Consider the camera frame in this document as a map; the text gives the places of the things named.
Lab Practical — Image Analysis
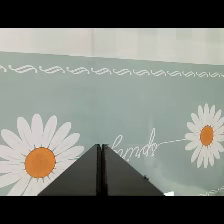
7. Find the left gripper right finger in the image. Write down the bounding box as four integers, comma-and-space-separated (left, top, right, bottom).
101, 143, 166, 197

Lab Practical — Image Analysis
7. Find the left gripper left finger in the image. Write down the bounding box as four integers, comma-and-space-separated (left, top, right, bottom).
37, 143, 102, 197

